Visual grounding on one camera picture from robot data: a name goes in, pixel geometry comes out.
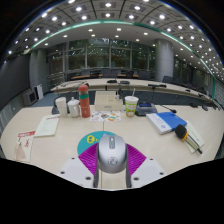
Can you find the white cardboard box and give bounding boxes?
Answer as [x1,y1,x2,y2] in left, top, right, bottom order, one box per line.
[94,91,124,112]

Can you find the colourful sticker sheet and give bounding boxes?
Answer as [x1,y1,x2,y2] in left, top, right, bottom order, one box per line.
[89,110,122,123]

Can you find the red drink bottle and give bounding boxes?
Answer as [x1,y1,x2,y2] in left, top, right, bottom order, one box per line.
[78,84,92,119]

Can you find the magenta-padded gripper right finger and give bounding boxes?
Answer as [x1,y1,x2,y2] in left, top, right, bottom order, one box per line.
[124,143,168,189]

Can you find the silver computer mouse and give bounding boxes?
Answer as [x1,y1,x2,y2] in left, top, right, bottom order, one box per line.
[96,133,128,174]

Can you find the black gooseneck desk microphone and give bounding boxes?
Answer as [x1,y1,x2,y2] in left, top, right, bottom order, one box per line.
[50,88,61,115]

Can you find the green white cup with straw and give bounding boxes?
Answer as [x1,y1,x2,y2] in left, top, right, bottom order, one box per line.
[124,88,139,118]

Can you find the blue and white book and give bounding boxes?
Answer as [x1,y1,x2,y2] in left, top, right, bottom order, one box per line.
[145,111,188,135]

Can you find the white paper cup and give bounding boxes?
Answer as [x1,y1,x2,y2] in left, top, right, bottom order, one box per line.
[54,96,69,118]

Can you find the long curved conference table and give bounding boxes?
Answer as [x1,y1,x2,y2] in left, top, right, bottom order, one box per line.
[49,78,221,101]

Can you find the ceiling lights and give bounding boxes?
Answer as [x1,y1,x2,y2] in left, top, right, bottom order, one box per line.
[6,0,224,81]

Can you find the white printed document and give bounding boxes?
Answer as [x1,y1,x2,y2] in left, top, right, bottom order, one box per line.
[34,114,61,138]

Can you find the black yellow handheld microphone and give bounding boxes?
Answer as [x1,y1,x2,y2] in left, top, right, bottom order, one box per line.
[174,124,203,155]

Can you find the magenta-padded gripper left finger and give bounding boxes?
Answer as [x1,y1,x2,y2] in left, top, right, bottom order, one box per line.
[57,143,101,189]

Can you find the white lidded mug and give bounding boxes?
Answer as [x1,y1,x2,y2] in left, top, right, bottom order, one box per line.
[66,96,81,118]

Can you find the dark office chairs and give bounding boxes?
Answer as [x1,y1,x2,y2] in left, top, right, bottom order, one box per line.
[79,68,214,91]

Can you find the grey desk microphone unit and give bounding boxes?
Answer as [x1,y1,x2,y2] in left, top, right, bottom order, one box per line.
[134,101,178,117]

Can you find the round teal printed mouse pad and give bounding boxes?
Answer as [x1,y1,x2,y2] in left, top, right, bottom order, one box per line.
[76,130,117,156]

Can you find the red and white leaflet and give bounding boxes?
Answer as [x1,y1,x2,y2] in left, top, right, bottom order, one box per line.
[13,130,36,163]

